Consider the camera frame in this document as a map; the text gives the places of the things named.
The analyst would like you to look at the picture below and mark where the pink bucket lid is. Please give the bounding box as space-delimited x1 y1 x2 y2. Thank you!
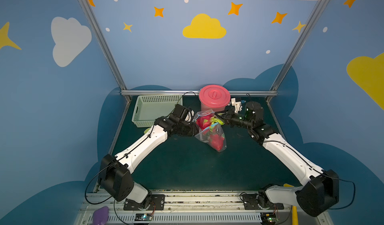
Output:
199 84 231 102

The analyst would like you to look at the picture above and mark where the aluminium frame back rail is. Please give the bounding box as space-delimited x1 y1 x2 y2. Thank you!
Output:
121 89 278 97

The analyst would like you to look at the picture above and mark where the aluminium frame rail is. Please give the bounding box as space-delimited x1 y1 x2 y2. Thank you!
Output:
87 93 128 193
267 97 303 148
121 89 278 97

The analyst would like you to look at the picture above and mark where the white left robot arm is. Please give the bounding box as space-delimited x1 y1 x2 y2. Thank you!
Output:
97 104 199 204

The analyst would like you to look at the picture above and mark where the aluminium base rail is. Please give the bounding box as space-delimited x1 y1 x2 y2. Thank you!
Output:
74 190 333 225

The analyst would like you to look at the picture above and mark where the aluminium frame right post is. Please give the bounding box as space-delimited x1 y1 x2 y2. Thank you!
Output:
266 0 330 103

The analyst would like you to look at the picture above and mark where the purple plastic object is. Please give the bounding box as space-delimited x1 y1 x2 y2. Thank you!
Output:
92 206 109 225

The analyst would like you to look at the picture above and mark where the pink plastic bucket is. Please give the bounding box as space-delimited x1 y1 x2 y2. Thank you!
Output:
201 100 231 112

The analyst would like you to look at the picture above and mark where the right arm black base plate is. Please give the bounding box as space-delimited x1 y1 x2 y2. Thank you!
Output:
240 193 284 210

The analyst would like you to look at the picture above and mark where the aluminium frame post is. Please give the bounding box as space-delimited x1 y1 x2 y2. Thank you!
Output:
78 0 131 103
266 0 330 103

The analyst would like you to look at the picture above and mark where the yellow handled tool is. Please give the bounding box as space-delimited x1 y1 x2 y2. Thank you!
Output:
283 182 300 225

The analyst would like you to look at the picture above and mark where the green perforated plastic basket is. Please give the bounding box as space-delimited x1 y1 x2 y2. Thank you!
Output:
132 94 183 128

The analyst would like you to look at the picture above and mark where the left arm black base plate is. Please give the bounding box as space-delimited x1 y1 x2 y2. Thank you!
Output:
124 194 165 211

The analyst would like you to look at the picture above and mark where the aluminium frame right rail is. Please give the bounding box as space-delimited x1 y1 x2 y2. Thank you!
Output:
267 97 303 148

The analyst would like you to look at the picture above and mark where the aluminium frame left rail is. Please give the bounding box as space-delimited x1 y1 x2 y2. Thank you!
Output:
87 93 128 193

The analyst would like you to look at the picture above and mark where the clear zip-top bag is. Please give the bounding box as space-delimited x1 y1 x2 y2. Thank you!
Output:
191 109 228 153

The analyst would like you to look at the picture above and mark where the aluminium frame left post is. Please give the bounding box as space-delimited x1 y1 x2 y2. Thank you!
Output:
78 0 131 103

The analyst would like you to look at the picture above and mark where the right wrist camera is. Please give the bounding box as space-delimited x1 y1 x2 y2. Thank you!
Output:
231 97 245 114

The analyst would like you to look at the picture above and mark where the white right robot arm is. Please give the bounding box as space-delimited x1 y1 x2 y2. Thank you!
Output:
218 101 340 217

